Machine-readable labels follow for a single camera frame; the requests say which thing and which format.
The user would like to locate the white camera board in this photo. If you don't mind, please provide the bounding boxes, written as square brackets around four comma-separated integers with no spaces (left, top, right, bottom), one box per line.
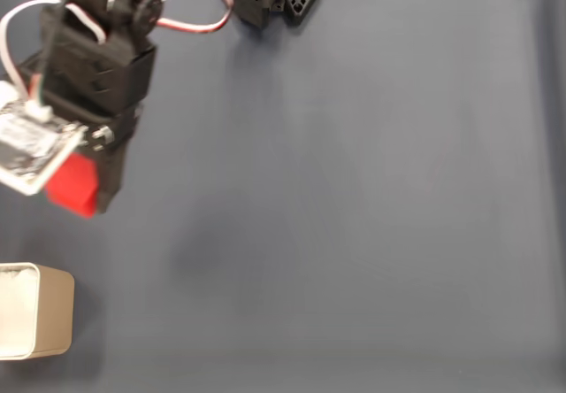
[0,81,86,197]

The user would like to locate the beige square box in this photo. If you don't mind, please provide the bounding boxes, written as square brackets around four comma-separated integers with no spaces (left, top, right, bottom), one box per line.
[0,261,75,362]

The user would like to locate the blue-grey table mat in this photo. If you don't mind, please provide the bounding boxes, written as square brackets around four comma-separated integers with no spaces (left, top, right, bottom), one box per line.
[0,0,566,393]

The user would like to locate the red white servo cable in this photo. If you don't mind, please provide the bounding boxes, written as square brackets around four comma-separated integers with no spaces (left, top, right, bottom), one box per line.
[132,0,236,35]

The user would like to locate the red cube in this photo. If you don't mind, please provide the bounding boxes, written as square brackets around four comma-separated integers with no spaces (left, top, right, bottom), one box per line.
[45,151,99,220]

